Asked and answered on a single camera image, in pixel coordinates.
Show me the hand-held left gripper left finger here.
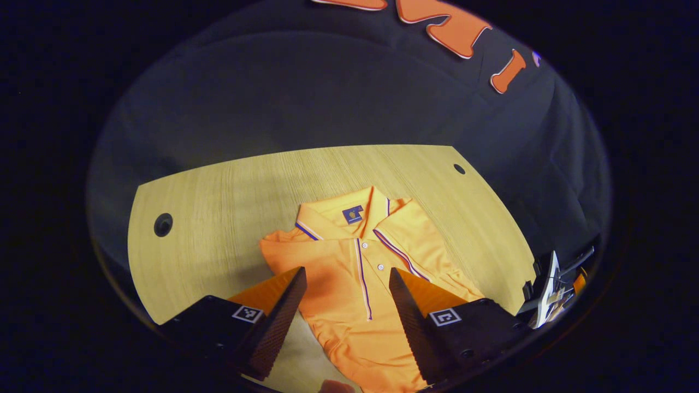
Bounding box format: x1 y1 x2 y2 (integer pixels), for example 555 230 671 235
158 266 307 382

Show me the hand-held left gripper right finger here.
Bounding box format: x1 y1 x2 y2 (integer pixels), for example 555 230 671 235
389 267 533 385

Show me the orange T-shirt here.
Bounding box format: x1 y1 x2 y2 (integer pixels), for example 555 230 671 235
259 186 487 393

